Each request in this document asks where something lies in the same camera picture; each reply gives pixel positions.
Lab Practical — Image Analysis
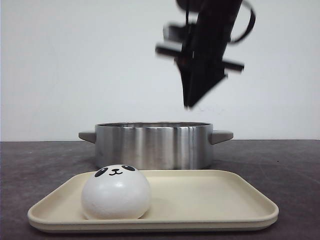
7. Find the cream rectangular plastic tray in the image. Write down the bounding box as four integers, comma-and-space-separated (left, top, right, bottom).
27, 170, 279, 234

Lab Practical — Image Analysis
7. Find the black cable loop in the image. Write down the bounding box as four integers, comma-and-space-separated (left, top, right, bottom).
228, 0, 257, 45

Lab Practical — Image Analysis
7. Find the front left panda bun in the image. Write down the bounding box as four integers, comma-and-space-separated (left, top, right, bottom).
81, 164, 152, 220

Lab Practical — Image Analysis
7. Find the stainless steel steamer pot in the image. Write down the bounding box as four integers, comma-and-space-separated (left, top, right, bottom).
78, 121, 234, 170

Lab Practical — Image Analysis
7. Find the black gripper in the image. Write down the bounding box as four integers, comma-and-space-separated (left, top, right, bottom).
155, 0, 244, 109

